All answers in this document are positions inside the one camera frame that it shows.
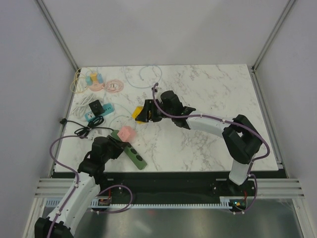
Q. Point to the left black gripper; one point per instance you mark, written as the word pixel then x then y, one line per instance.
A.
pixel 119 147

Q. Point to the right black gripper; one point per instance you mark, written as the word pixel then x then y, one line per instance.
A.
pixel 143 115

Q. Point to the yellow cube plug adapter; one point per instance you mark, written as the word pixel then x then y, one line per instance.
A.
pixel 140 115

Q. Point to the pink cube plug adapter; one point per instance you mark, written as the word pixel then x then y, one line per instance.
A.
pixel 126 134

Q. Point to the green power strip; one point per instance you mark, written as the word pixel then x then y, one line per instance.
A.
pixel 131 152

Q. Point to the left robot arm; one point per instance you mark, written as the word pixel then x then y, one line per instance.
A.
pixel 63 221

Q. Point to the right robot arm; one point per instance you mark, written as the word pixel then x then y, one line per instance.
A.
pixel 241 138

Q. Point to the blue plug on pink socket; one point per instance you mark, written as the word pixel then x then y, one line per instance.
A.
pixel 99 78

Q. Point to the pink round power socket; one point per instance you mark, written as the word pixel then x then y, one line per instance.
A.
pixel 95 87

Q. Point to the yellow plug on pink socket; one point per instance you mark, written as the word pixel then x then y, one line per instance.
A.
pixel 93 77

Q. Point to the teal plug on pink socket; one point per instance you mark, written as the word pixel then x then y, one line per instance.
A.
pixel 88 80

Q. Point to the teal power strip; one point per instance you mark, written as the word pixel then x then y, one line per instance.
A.
pixel 108 110

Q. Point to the black cube adapter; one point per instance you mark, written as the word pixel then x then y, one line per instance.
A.
pixel 96 108

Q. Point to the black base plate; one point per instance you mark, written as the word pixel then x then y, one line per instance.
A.
pixel 175 188

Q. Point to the white slotted cable duct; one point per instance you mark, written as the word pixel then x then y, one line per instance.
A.
pixel 98 204

